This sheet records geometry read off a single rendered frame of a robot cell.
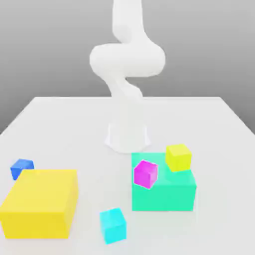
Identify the small magenta cube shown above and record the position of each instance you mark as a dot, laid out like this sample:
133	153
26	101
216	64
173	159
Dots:
145	175

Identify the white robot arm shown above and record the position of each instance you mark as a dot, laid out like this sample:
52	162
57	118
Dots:
127	59

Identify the small yellow cube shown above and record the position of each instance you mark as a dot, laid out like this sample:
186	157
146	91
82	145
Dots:
179	158

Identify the large yellow box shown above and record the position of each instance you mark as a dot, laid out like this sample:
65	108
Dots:
39	199

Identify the large green box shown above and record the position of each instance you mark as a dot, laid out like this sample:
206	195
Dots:
169	195

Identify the small blue cube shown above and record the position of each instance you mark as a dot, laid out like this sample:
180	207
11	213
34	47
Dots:
19	167

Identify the small cyan cube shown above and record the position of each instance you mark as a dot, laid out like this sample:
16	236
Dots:
113	226

